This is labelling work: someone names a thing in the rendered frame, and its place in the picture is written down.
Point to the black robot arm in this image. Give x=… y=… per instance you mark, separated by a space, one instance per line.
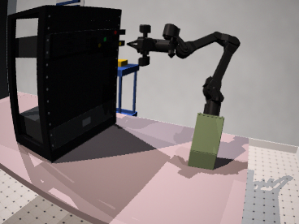
x=171 y=35

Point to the black server rack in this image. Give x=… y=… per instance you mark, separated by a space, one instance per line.
x=76 y=92

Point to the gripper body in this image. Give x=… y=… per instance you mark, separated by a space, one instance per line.
x=145 y=29

